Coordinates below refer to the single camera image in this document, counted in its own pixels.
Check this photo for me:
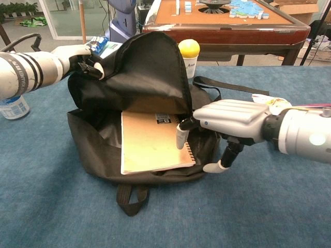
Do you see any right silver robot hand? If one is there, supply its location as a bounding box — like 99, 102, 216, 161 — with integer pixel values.
176, 99, 271, 174

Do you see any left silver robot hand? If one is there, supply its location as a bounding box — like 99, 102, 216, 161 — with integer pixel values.
51, 44, 106, 81

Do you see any black fabric backpack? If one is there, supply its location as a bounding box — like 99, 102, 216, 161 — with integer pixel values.
67, 31, 270, 217

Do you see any tan spiral notebook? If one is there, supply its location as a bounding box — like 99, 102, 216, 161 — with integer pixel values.
120, 110, 197, 176

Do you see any blue purple robot base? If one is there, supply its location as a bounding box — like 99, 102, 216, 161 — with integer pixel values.
104, 0, 144, 43

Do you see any white snack bag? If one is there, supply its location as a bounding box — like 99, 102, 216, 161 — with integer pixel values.
251, 94, 293, 116

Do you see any blue cookie packet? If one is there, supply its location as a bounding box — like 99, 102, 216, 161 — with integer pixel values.
86, 36, 109, 55

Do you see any wooden pole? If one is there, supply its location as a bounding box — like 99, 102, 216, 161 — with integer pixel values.
79, 0, 87, 44

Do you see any teal cardboard box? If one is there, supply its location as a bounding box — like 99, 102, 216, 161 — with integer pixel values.
99, 41, 124, 59

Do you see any green cloth heap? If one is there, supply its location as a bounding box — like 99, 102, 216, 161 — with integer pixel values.
20, 17, 49, 27

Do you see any row of potted plants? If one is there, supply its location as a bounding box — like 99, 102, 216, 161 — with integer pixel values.
0, 2, 39, 19

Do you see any blue white drink can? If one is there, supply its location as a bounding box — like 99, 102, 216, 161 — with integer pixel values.
0, 95, 31, 120

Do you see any brown mahjong table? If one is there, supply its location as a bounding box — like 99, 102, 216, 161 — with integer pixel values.
142, 0, 311, 67

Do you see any blue felt table mat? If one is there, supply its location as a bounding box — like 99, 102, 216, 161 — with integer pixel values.
0, 65, 331, 248

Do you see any black tripod stand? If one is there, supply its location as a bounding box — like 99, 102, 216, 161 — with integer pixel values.
299, 0, 331, 66

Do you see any blue mahjong tile pile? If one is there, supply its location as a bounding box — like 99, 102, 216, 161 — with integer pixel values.
229, 0, 270, 20

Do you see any white plastic basket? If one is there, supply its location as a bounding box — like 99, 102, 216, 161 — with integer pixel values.
297, 35, 331, 62

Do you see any black mahjong table dial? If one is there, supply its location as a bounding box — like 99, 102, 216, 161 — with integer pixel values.
198, 0, 232, 14

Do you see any brown cardboard box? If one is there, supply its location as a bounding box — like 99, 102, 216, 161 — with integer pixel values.
268, 0, 320, 24

